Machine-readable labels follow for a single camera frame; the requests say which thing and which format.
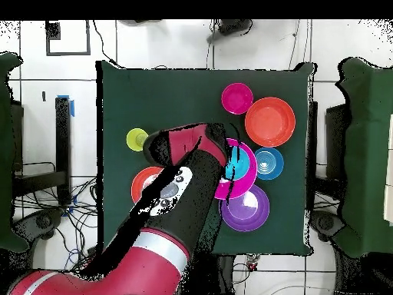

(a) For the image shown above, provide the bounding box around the small red and grey item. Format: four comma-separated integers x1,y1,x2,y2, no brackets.
246,254,261,272

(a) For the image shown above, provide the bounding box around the small cyan bowl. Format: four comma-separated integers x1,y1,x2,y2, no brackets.
224,145,252,181

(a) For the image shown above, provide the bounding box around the black box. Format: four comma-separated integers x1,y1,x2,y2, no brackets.
325,103,349,181

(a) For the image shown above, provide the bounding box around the green cloth covered table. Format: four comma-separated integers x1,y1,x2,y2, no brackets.
0,51,30,254
332,57,393,259

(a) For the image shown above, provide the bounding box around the dark green table cloth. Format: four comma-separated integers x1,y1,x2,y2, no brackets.
95,60,317,257

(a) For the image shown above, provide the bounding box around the person's foot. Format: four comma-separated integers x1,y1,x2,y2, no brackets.
206,19,254,44
117,19,163,28

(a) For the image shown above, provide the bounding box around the thin grey cable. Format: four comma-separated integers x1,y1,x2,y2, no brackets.
287,19,301,71
206,19,215,69

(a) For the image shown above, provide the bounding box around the black pedestal foot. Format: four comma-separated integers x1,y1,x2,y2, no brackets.
13,208,66,244
309,210,346,242

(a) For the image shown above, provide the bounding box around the yellow cup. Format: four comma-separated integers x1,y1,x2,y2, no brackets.
126,128,150,152

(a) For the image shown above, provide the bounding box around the black post with blue tape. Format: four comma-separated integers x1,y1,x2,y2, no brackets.
54,95,75,206

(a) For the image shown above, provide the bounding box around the black metal frame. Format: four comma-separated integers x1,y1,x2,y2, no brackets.
12,102,68,197

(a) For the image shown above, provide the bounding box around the small crimson bowl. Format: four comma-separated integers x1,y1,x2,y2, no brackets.
221,82,254,115

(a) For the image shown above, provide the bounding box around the large magenta bowl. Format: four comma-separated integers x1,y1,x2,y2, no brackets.
213,138,258,201

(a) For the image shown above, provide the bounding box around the straight-sided blue bowl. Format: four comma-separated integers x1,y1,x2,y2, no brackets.
254,147,285,181

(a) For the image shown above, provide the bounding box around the orange bowl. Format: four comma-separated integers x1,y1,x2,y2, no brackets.
244,97,296,148
130,166,165,204

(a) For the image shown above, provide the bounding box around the purple bowl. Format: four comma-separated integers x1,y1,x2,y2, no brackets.
219,184,270,232

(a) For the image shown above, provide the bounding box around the black cable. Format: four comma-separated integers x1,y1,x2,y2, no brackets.
91,19,119,67

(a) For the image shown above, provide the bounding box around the tangle of cables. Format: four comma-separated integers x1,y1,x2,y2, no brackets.
13,176,102,273

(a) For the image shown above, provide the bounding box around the black square floor frame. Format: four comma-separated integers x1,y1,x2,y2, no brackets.
45,19,92,57

